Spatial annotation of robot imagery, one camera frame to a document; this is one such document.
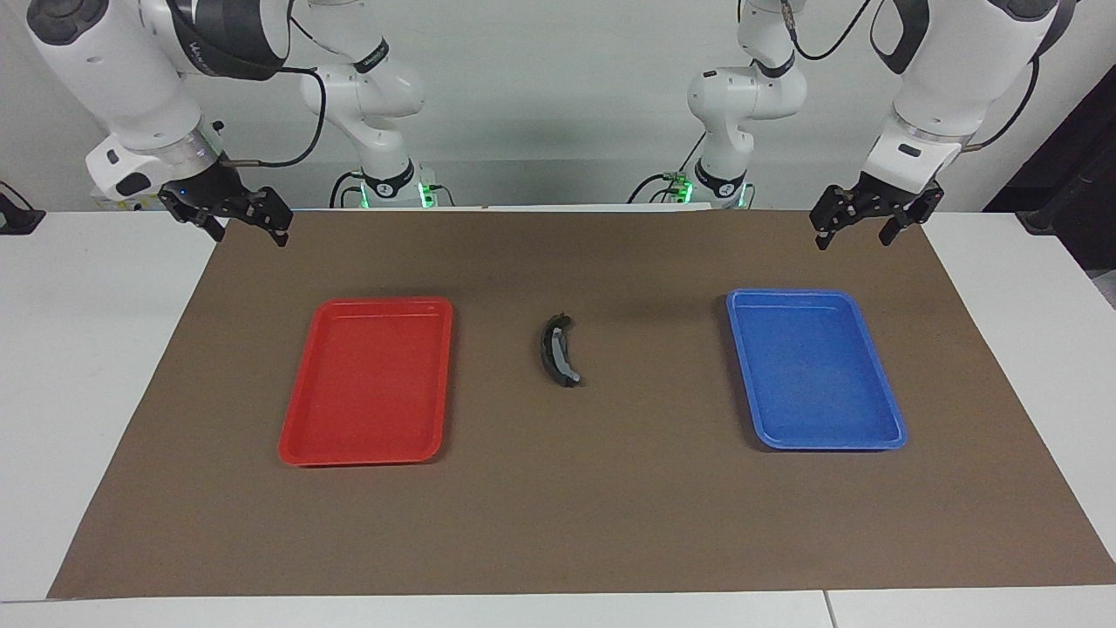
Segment black desk object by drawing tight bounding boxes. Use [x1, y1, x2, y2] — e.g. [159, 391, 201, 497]
[0, 181, 46, 236]

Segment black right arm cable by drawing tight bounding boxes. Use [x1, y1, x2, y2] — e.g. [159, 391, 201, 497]
[218, 0, 328, 168]

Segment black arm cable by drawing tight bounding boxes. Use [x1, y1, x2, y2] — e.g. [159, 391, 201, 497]
[218, 0, 328, 168]
[767, 0, 1043, 151]

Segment red plastic tray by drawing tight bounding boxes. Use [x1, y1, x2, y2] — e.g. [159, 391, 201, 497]
[277, 296, 455, 468]

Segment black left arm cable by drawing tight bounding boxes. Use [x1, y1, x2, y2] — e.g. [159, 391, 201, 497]
[767, 0, 1043, 151]

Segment curved brake shoe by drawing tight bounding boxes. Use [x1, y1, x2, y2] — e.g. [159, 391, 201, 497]
[540, 313, 584, 390]

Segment dark furniture panel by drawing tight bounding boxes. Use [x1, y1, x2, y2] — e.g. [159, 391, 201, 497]
[983, 65, 1116, 273]

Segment blue plastic tray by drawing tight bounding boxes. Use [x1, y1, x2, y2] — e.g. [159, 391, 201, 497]
[725, 289, 909, 452]

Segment brown table mat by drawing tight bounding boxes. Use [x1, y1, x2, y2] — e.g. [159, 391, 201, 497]
[48, 209, 1116, 599]

